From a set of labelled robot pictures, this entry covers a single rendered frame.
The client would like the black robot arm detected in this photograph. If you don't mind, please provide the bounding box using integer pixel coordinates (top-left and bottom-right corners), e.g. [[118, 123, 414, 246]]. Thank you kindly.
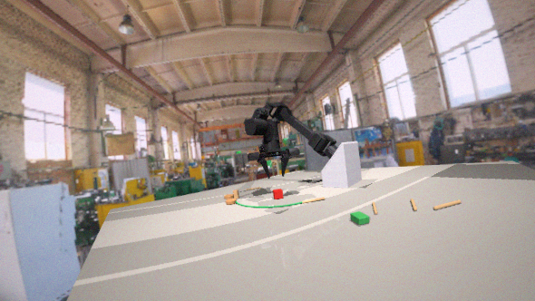
[[243, 102, 337, 159]]

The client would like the small green block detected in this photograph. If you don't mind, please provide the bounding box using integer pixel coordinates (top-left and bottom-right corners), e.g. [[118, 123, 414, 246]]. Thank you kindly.
[[350, 211, 370, 225]]

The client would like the red block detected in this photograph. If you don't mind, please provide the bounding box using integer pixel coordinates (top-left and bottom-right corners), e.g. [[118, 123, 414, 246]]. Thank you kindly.
[[273, 189, 284, 199]]

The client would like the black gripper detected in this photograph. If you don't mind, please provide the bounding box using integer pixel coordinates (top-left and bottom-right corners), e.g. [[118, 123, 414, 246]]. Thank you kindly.
[[248, 134, 300, 178]]

